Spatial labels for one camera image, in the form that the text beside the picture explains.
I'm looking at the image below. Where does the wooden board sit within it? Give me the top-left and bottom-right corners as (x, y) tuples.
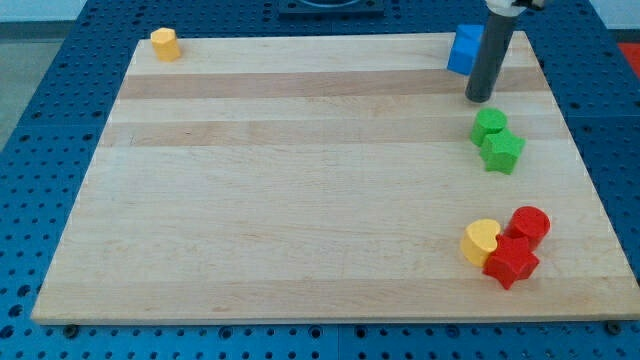
(32, 31), (639, 325)

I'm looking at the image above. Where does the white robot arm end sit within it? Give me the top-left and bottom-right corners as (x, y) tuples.
(486, 0), (547, 17)

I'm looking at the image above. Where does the red cylinder block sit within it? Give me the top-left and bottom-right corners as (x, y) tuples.
(504, 206), (551, 251)

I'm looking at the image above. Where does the yellow hexagon block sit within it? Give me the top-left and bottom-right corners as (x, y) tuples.
(150, 27), (181, 62)

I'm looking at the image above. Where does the red star block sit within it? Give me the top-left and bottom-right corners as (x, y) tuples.
(483, 234), (540, 290)

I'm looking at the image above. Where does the yellow heart block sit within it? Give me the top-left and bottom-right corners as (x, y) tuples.
(460, 218), (501, 267)

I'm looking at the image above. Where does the green cylinder block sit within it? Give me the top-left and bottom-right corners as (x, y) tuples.
(470, 107), (508, 147)

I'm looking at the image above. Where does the green star block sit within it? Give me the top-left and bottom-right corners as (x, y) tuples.
(479, 128), (526, 175)

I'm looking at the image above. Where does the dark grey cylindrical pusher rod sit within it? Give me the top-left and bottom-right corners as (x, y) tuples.
(465, 11), (517, 103)

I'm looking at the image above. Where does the blue block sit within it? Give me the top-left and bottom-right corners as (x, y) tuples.
(447, 24), (484, 75)

